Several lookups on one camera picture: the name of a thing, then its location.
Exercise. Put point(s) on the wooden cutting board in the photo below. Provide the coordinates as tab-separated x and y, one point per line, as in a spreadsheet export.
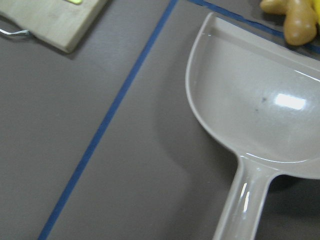
59	23

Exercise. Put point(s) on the blue tape line lengthwise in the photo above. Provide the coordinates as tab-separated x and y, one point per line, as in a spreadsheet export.
81	166

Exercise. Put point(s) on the toy ginger root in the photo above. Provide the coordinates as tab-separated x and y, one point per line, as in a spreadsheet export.
300	23

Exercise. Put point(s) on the beige plastic dustpan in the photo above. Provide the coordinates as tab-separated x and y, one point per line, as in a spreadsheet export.
261	101

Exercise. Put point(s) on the blue tape line crosswise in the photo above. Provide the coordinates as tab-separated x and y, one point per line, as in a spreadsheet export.
248	14

